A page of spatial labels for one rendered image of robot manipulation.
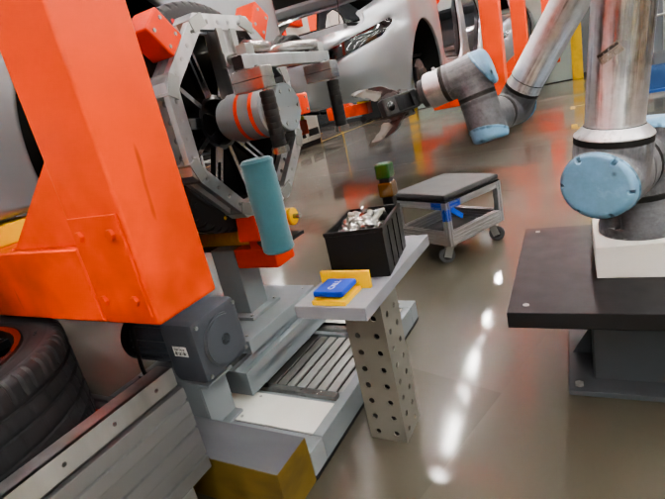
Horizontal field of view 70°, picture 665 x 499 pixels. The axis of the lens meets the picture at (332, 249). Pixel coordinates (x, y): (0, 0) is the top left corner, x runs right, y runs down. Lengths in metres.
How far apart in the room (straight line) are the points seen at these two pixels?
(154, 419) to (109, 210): 0.43
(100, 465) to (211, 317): 0.44
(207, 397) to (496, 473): 0.73
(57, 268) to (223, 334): 0.42
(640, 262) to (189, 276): 1.02
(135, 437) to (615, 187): 1.06
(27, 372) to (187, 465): 0.38
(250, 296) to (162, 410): 0.63
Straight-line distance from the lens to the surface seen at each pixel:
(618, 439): 1.31
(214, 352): 1.26
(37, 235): 1.16
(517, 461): 1.23
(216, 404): 1.38
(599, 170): 1.10
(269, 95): 1.16
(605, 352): 1.42
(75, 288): 1.09
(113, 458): 1.03
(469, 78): 1.25
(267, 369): 1.49
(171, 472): 1.14
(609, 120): 1.11
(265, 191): 1.25
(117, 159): 0.90
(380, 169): 1.26
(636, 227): 1.32
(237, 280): 1.58
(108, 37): 0.96
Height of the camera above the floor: 0.85
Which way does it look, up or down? 17 degrees down
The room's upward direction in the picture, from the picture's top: 13 degrees counter-clockwise
